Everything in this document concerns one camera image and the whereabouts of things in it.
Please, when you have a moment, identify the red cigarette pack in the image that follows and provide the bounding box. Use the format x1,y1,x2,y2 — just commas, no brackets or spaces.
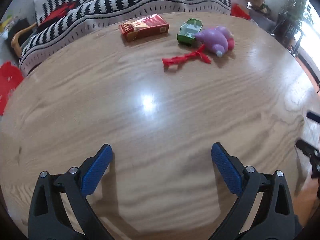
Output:
119,14,169,42

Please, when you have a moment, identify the black white striped sofa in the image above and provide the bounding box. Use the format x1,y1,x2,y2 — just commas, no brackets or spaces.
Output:
19,0,231,76

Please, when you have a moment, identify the red pig-shaped stool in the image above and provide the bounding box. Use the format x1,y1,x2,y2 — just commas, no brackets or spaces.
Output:
0,61,24,116

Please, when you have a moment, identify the purple pink toy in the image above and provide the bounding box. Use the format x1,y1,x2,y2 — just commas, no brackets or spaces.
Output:
195,26,235,57

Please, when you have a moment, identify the potted green plant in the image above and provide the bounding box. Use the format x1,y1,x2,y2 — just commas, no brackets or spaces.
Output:
283,0,313,27

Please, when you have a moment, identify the black plant stand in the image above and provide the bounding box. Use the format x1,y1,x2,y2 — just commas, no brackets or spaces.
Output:
272,14,304,56

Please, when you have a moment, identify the small green paper box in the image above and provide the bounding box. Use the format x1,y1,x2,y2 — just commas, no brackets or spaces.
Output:
177,18,203,46

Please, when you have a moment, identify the red cloth on sofa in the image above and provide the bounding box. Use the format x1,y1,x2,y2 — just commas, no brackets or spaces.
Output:
40,1,77,25

